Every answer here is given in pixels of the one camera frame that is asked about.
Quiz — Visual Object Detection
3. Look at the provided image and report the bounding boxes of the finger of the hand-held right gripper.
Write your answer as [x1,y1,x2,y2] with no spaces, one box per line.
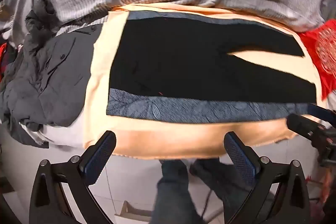
[287,113,327,140]
[307,104,336,125]

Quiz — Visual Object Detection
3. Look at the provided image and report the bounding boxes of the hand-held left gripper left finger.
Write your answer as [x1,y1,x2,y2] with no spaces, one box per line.
[29,130,117,224]

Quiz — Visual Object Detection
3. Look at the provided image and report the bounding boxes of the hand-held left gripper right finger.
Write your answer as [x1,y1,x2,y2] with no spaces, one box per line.
[223,132,311,224]

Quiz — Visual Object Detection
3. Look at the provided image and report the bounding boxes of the black pants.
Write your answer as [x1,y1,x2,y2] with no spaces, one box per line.
[109,16,317,104]

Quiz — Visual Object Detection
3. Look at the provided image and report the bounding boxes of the white cloth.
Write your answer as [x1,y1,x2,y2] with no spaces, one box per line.
[22,106,88,149]

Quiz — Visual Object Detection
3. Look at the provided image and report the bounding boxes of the red patterned cloth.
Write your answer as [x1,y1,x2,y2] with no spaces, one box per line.
[298,19,336,102]

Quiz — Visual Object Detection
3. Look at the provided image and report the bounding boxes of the blue-grey patterned cloth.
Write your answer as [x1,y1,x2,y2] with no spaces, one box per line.
[106,11,315,125]

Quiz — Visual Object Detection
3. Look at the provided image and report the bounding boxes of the peach bed sheet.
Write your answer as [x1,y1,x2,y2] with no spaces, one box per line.
[83,4,326,159]

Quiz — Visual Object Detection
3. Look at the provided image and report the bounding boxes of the cardboard piece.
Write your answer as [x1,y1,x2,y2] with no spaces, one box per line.
[117,200,158,220]

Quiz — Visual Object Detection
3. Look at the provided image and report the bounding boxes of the person's left leg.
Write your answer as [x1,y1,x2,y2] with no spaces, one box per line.
[154,159,208,224]

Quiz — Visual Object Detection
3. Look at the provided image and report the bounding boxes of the dark grey jacket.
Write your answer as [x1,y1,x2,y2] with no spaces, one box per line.
[0,0,111,146]

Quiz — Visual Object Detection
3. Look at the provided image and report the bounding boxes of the red fabric item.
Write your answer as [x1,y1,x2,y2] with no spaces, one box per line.
[0,42,12,79]

